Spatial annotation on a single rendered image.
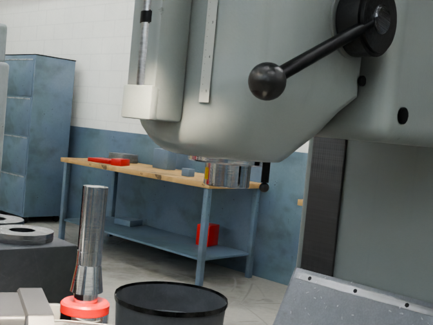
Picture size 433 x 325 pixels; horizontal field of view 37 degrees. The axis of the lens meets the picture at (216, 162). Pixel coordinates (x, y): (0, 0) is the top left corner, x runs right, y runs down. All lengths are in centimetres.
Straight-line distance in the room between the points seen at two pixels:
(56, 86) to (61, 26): 106
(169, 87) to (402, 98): 26
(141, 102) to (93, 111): 742
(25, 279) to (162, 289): 206
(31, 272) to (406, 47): 57
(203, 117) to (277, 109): 7
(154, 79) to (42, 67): 736
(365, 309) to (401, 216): 15
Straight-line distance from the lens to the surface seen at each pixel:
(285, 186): 584
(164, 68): 57
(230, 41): 56
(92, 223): 62
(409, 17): 71
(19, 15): 972
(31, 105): 787
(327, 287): 103
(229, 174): 64
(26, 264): 92
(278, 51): 57
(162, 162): 649
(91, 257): 63
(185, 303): 297
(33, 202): 799
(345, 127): 70
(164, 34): 57
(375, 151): 99
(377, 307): 99
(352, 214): 101
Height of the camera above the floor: 134
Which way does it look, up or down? 3 degrees down
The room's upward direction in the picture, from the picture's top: 5 degrees clockwise
